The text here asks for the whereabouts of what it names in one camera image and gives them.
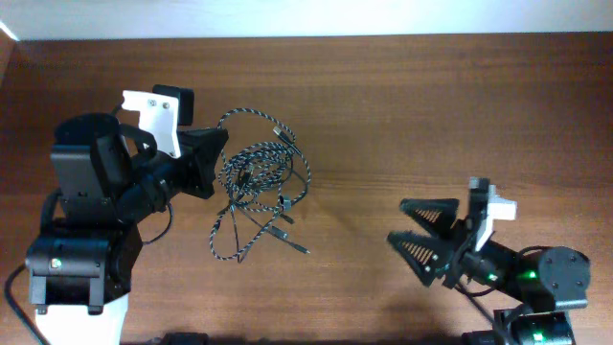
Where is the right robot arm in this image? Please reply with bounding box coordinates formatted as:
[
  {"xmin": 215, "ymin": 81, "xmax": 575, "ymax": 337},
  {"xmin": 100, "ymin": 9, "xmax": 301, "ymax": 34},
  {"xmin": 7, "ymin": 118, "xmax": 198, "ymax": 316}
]
[{"xmin": 387, "ymin": 177, "xmax": 591, "ymax": 344}]

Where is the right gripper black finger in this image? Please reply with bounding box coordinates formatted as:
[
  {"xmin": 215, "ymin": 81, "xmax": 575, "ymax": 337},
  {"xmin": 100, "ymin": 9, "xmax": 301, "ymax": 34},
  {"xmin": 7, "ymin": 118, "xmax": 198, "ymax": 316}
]
[
  {"xmin": 399, "ymin": 198, "xmax": 459, "ymax": 236},
  {"xmin": 387, "ymin": 231, "xmax": 454, "ymax": 287}
]

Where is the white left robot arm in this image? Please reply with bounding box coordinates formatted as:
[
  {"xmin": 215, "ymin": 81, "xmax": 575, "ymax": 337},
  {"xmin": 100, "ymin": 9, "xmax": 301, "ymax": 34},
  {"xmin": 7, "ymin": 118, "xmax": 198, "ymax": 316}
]
[{"xmin": 25, "ymin": 113, "xmax": 229, "ymax": 344}]

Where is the black white braided cable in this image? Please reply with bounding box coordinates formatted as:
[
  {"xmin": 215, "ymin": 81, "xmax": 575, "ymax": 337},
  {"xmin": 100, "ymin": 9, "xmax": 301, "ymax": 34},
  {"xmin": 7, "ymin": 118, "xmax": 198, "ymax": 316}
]
[{"xmin": 208, "ymin": 106, "xmax": 312, "ymax": 263}]

